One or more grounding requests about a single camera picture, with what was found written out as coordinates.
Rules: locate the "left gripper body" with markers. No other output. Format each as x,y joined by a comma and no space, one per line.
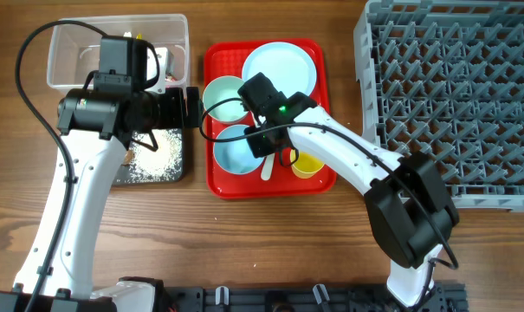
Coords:
171,113

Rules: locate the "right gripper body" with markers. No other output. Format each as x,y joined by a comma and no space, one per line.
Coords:
260,144

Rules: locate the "blue bowl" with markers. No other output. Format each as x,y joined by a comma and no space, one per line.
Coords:
236,157

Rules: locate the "green bowl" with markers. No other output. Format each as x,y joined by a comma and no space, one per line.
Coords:
220,89

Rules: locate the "white rice grains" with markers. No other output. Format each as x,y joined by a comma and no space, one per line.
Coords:
157,158

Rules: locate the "red snack wrapper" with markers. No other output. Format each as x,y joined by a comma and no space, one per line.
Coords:
169,78

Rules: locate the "brown food ball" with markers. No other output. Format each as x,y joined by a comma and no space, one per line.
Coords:
128,158

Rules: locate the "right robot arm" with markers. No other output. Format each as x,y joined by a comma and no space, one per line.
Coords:
410,210

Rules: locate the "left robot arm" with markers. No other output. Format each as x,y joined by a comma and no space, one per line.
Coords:
96,130

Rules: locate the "black waste tray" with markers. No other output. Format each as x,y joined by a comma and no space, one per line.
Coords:
175,151

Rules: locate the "grey dishwasher rack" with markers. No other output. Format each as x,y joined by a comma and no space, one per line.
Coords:
446,78

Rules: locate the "white plastic spoon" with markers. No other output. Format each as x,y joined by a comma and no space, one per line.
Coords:
268,167

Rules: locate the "yellow cup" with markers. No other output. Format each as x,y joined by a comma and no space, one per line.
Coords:
304,165

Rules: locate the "red plastic tray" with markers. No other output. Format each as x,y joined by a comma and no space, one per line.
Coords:
227,58

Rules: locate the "light blue plate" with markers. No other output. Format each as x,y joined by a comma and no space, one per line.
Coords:
289,68

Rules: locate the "clear plastic bin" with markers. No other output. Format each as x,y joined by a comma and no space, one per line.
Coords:
75,51

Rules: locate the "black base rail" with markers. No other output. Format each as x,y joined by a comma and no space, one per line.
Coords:
358,298

